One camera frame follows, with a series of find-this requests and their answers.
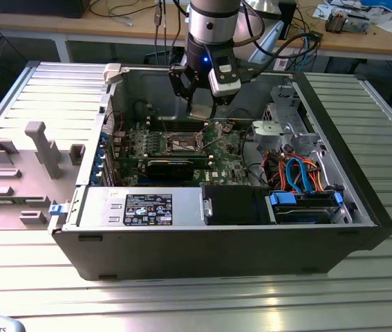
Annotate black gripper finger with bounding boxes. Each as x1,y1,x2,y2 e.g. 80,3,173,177
167,64,197,112
211,91,235,118

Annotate silver green CPU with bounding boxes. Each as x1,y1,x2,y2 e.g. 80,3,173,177
189,104,218,121

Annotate CPU socket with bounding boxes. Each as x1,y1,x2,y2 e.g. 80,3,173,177
165,132,206,154

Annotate CPU cooler heatsink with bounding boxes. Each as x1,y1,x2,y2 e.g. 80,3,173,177
324,9,348,35

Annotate silver drive cage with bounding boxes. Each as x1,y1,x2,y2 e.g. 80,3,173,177
252,84,326,156

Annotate green motherboard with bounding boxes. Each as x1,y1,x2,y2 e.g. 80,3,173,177
112,119,252,190

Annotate grey case release latch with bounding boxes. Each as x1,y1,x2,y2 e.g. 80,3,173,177
102,63,125,86

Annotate black graphics card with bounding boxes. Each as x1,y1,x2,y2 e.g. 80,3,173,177
116,154,214,181

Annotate tall black box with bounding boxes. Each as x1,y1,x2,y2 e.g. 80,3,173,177
277,0,298,42

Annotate black plastic shroud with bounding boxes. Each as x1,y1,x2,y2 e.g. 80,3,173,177
201,185,270,226

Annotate hard disk with blue carrier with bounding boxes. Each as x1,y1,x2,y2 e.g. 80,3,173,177
264,191,344,225

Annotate wooden desk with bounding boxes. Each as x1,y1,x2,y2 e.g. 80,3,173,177
274,0,392,65
0,0,189,64

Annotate silver power supply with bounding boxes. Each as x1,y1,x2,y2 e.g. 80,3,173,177
61,186,206,232

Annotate black PC case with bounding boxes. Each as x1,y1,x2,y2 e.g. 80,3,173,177
46,62,392,283

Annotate grey metal device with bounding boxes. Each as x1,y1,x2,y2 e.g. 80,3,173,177
346,12,371,34

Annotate grey parts rack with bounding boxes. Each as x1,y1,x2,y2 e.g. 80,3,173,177
0,120,86,232

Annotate black computer box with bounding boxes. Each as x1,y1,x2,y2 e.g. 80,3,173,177
0,0,86,19

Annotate blue case latch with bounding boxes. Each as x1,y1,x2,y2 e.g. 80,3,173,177
48,203,69,218

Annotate blue box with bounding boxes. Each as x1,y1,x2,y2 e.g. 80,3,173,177
360,0,392,12

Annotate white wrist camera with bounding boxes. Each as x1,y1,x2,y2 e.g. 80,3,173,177
207,57,243,98

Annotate black camera cable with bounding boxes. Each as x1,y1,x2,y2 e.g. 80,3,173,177
236,30,324,86

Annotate red orange wire bundle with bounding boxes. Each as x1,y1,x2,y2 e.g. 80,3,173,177
263,151,288,190

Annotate blue SATA cable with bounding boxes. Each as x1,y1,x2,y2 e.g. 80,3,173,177
284,154,313,194

